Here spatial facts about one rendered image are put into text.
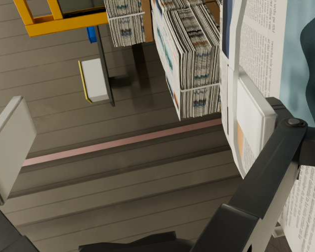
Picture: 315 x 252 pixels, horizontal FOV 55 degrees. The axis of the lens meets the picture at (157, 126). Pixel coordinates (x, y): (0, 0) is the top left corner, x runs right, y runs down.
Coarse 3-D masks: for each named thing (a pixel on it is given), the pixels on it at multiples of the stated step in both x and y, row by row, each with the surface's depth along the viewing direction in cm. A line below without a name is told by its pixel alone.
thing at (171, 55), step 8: (168, 32) 119; (168, 40) 123; (168, 48) 127; (176, 48) 111; (168, 56) 131; (176, 56) 112; (168, 64) 135; (176, 64) 115; (168, 72) 140; (176, 72) 119; (168, 80) 145; (176, 80) 124; (176, 88) 128; (176, 96) 131; (176, 104) 136
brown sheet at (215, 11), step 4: (208, 4) 125; (212, 4) 125; (216, 4) 125; (208, 8) 123; (212, 8) 123; (216, 8) 123; (212, 12) 121; (216, 12) 121; (216, 16) 119; (216, 20) 118; (220, 108) 136
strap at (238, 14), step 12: (240, 0) 16; (240, 12) 17; (240, 24) 17; (228, 72) 19; (228, 84) 19; (228, 96) 20; (228, 108) 20; (228, 120) 21; (228, 132) 21; (240, 156) 21; (240, 168) 22
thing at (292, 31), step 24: (288, 0) 18; (312, 0) 16; (288, 24) 19; (312, 24) 17; (288, 48) 20; (312, 48) 17; (288, 72) 20; (312, 72) 18; (264, 96) 24; (288, 96) 21; (312, 96) 18; (312, 120) 18; (312, 168) 19; (312, 192) 20; (288, 216) 24; (288, 240) 25
